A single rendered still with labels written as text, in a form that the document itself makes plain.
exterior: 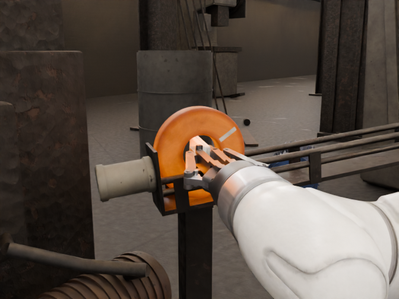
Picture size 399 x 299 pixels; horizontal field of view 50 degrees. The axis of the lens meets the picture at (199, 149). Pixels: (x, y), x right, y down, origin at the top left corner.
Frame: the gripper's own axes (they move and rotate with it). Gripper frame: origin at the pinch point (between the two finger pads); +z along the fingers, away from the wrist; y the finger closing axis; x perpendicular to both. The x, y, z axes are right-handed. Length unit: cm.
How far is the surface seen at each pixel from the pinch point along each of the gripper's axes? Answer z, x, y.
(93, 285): -8.6, -17.4, -18.9
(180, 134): -1.2, 3.1, -3.7
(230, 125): -1.3, 4.2, 4.8
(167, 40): 393, -5, 89
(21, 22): 21.4, 19.5, -27.6
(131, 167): -1.5, -1.6, -11.7
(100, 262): -8.4, -13.7, -17.7
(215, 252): 91, -79, 38
